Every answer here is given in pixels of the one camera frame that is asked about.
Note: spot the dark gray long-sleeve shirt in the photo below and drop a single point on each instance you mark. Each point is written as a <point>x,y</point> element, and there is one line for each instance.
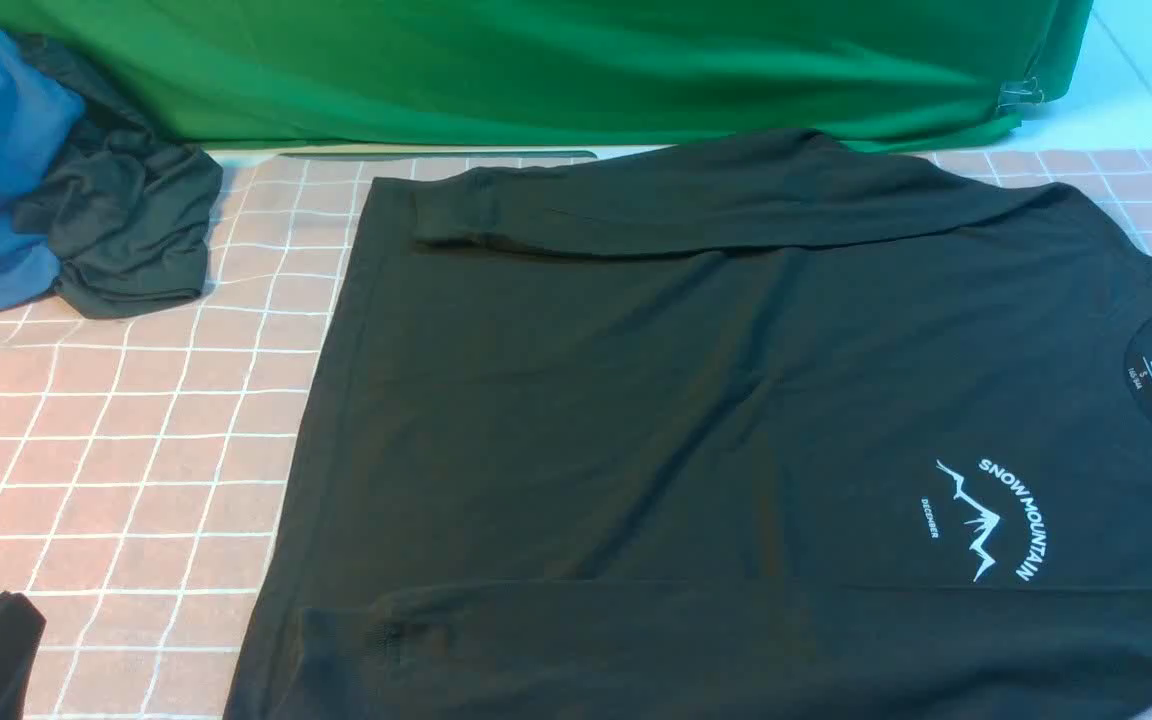
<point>751,428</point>

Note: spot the dark green crumpled garment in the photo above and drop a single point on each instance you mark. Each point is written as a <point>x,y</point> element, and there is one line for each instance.
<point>124,206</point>

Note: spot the metal binder clip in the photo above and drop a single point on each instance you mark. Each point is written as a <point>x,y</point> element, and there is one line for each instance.
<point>1021,93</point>

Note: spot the pink checkered tablecloth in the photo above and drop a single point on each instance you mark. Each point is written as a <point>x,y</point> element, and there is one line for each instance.
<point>144,462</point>

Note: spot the green backdrop cloth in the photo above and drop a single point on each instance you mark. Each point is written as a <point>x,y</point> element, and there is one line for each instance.
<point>878,75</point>

